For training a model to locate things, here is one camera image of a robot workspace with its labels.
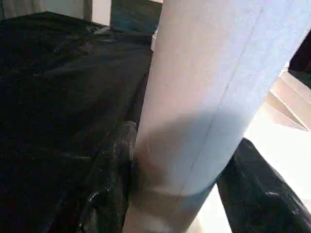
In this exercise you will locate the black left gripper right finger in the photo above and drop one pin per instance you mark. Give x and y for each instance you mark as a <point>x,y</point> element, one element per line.
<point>262,194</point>

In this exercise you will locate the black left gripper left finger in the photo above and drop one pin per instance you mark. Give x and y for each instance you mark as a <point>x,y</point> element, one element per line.
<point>109,189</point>

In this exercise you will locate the white plastic table top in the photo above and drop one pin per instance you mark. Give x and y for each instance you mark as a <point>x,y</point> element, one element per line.
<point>286,131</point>

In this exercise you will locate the white plastic table leg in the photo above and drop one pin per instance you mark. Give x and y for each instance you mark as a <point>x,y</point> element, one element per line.
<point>209,87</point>

